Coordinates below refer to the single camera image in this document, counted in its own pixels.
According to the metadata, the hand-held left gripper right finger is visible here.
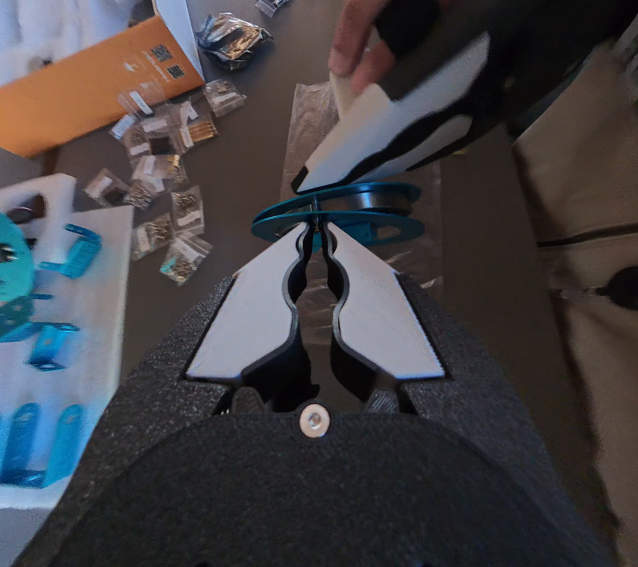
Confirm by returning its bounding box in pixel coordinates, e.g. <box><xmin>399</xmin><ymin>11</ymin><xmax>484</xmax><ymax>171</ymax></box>
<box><xmin>321</xmin><ymin>222</ymin><xmax>446</xmax><ymax>381</ymax></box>

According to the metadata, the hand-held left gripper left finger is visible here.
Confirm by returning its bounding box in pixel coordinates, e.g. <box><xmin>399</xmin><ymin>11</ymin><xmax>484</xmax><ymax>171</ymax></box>
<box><xmin>185</xmin><ymin>222</ymin><xmax>311</xmax><ymax>380</ymax></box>

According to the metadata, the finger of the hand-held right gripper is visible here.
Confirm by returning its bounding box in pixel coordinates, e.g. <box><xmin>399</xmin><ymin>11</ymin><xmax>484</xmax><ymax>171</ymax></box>
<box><xmin>348</xmin><ymin>114</ymin><xmax>474</xmax><ymax>185</ymax></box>
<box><xmin>290</xmin><ymin>32</ymin><xmax>492</xmax><ymax>195</ymax></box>

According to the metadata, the blue metal turntable assembly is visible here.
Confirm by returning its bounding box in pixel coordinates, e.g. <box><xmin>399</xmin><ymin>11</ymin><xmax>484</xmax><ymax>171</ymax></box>
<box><xmin>251</xmin><ymin>182</ymin><xmax>426</xmax><ymax>247</ymax></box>

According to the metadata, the grey desk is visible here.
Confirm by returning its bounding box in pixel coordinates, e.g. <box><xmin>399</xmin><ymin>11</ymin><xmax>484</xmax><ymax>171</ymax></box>
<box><xmin>0</xmin><ymin>0</ymin><xmax>621</xmax><ymax>567</ymax></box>

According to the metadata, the large clear plastic bag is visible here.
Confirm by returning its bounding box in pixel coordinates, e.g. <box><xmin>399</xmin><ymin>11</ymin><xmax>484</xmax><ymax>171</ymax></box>
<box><xmin>280</xmin><ymin>82</ymin><xmax>445</xmax><ymax>347</ymax></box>

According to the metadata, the white foam sheet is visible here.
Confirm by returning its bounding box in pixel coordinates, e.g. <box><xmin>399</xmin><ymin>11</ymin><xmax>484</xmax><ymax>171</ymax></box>
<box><xmin>0</xmin><ymin>173</ymin><xmax>136</xmax><ymax>511</ymax></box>

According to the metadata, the dark shiny component bag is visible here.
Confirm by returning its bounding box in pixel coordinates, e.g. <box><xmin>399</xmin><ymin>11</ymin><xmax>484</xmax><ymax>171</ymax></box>
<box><xmin>194</xmin><ymin>12</ymin><xmax>274</xmax><ymax>72</ymax></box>

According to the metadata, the pile of small hardware bags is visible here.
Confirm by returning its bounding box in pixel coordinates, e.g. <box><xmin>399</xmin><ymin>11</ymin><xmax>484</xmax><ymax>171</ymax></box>
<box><xmin>83</xmin><ymin>78</ymin><xmax>248</xmax><ymax>287</ymax></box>

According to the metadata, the person's beige jacket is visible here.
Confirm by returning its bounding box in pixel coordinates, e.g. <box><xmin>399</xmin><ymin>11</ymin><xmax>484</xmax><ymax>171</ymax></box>
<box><xmin>512</xmin><ymin>26</ymin><xmax>638</xmax><ymax>567</ymax></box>

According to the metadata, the white foam block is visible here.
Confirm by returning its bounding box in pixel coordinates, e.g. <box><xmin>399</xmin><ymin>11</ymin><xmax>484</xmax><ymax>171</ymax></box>
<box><xmin>0</xmin><ymin>173</ymin><xmax>79</xmax><ymax>229</ymax></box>

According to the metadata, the teal round plate with servo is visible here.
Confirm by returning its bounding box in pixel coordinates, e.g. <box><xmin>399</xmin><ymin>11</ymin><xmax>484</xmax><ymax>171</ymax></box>
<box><xmin>0</xmin><ymin>211</ymin><xmax>37</xmax><ymax>304</ymax></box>

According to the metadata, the orange and white cardboard box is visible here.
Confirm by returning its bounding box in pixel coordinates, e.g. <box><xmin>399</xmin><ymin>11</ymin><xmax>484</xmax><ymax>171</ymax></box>
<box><xmin>0</xmin><ymin>0</ymin><xmax>206</xmax><ymax>160</ymax></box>

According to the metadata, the blue perforated metal bracket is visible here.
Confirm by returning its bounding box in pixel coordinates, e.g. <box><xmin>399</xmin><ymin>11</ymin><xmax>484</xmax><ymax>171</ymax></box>
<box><xmin>36</xmin><ymin>223</ymin><xmax>103</xmax><ymax>280</ymax></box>

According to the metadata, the small blue angled bracket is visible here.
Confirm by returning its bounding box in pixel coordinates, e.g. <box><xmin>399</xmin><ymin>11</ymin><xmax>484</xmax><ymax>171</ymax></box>
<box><xmin>26</xmin><ymin>323</ymin><xmax>81</xmax><ymax>372</ymax></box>

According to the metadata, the blue U-shaped metal bracket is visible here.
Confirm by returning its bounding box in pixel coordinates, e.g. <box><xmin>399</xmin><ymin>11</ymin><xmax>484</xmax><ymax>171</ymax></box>
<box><xmin>0</xmin><ymin>401</ymin><xmax>44</xmax><ymax>486</ymax></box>
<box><xmin>41</xmin><ymin>403</ymin><xmax>86</xmax><ymax>489</ymax></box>

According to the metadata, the teal folded metal bracket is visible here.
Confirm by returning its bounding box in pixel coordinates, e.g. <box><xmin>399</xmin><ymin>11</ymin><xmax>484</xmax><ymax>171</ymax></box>
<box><xmin>0</xmin><ymin>294</ymin><xmax>54</xmax><ymax>344</ymax></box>

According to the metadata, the black lanyard with reel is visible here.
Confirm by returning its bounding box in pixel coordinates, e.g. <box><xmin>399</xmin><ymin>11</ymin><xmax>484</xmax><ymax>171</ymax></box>
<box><xmin>557</xmin><ymin>266</ymin><xmax>638</xmax><ymax>312</ymax></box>

